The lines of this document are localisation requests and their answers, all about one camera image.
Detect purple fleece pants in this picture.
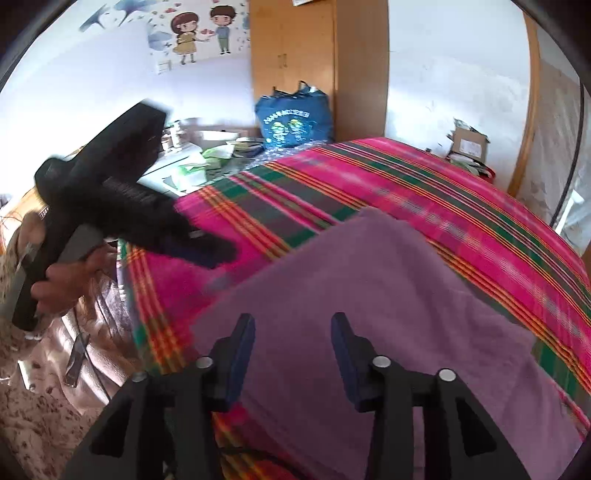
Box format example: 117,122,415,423
189,206,585,480

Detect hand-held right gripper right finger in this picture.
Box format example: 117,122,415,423
331,312,530,480

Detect wooden door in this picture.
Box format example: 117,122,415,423
507,14,591,259

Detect wooden wardrobe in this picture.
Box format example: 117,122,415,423
249,0,390,145

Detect cartoon wall sticker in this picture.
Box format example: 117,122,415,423
79,0,252,65

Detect pink plaid bed sheet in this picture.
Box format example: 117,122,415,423
115,137,591,480

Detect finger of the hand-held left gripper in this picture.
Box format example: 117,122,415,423
175,230,239,271

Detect cardboard box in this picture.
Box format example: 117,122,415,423
444,117,491,163

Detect green tissue pack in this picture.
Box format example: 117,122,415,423
202,145,234,169
172,161,209,195

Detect blue printed tote bag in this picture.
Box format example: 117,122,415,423
255,80,334,149

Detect black hanging cable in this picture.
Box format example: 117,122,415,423
549,85,591,232

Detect person's left hand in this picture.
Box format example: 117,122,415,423
29,244,120,319

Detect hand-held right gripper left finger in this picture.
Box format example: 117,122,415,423
60,313,257,480

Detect dark zipper pull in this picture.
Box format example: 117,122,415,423
64,332,92,387

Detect person's floral quilted jacket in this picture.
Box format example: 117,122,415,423
0,277,153,480

